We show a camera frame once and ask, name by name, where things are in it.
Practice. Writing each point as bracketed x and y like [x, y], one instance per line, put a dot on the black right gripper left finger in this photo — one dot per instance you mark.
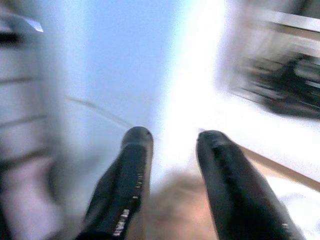
[122, 190]

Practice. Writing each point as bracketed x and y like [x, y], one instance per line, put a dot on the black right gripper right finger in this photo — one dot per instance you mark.
[232, 190]

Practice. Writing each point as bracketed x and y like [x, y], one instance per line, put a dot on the dark blurred object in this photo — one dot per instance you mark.
[282, 82]

